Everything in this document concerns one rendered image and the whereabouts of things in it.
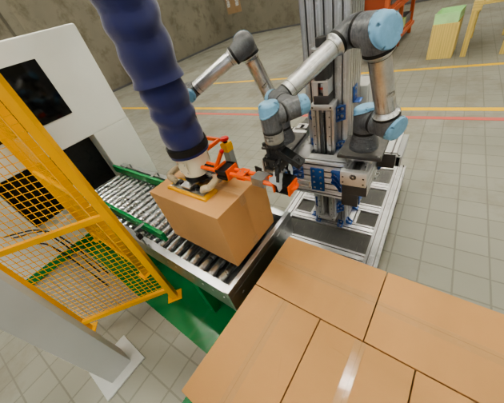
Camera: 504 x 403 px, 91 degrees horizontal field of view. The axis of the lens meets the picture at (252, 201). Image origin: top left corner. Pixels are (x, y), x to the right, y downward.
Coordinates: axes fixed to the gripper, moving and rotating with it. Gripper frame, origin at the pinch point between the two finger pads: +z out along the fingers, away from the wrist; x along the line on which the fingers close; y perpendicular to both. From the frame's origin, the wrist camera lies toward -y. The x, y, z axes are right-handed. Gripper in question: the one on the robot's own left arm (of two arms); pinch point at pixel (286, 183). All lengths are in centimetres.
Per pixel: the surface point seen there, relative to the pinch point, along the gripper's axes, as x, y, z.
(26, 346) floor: 147, 188, 114
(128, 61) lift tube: 12, 57, -56
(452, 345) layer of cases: 6, -72, 61
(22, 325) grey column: 109, 91, 30
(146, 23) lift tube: 3, 49, -65
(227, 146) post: -44, 80, 18
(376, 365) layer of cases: 29, -50, 61
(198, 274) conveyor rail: 37, 49, 56
